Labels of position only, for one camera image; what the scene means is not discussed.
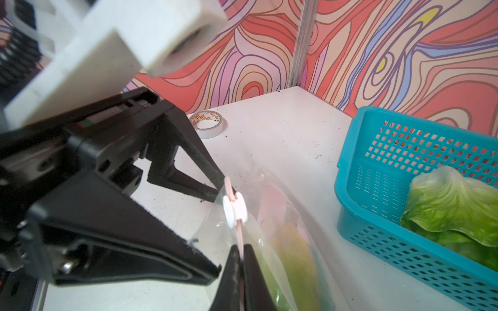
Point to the teal plastic basket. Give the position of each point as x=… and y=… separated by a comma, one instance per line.
x=383, y=152

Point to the white tape roll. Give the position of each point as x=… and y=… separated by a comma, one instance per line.
x=208, y=124

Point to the chinese cabbage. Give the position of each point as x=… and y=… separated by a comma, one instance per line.
x=456, y=212

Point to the cabbage in pink-slider bag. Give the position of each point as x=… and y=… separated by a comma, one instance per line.
x=289, y=270

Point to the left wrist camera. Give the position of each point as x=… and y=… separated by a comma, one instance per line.
x=64, y=55

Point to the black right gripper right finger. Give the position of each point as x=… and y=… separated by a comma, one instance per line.
x=256, y=294

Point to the zip bag with pink slider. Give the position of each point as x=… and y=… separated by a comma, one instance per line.
x=270, y=208

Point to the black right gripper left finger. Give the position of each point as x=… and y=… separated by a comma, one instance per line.
x=228, y=295

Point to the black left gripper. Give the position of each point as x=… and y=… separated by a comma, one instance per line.
x=86, y=231

